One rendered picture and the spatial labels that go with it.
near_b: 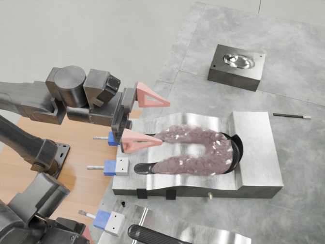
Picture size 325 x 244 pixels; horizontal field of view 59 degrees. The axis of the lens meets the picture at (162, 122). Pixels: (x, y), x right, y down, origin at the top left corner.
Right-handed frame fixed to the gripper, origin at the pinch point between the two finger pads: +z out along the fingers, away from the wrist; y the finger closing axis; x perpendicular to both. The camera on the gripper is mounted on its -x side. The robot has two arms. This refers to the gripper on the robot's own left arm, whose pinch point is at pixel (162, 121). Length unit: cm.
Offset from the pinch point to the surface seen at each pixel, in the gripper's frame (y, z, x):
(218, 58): 56, 13, 33
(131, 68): 125, -47, 121
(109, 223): -15.9, -10.8, 28.2
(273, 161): 10.9, 32.2, 28.2
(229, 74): 49, 18, 33
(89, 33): 159, -95, 122
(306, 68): 64, 51, 39
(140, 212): -10.7, -3.8, 30.8
